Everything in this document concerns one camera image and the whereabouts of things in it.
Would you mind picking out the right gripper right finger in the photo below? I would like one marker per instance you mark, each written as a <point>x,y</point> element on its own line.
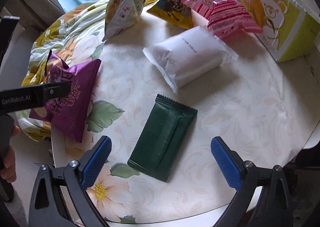
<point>262,195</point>

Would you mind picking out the green cardboard box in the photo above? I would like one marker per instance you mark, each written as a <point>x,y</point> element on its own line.
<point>289,28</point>

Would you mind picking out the purple chip bag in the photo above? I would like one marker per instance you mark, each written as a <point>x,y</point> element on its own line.
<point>68,114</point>

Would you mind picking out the silver chip bag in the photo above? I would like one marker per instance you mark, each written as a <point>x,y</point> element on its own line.
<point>120,15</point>

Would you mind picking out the dark green snack packet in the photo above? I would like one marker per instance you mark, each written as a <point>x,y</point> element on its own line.
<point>161,138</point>

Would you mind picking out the yellow chocolate snack bag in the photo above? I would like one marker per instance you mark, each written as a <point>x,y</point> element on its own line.
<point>174,12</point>

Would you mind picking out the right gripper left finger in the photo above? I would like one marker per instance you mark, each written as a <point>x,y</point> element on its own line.
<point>48,206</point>

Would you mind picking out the floral bed quilt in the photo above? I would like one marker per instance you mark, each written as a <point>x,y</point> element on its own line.
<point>66,38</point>

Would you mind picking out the pink striped snack bag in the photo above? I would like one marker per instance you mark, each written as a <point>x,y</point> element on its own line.
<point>225,17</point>

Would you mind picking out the white translucent snack packet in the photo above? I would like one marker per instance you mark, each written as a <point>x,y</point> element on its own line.
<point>184,57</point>

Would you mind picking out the person's left hand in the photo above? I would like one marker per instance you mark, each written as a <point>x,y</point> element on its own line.
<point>8,172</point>

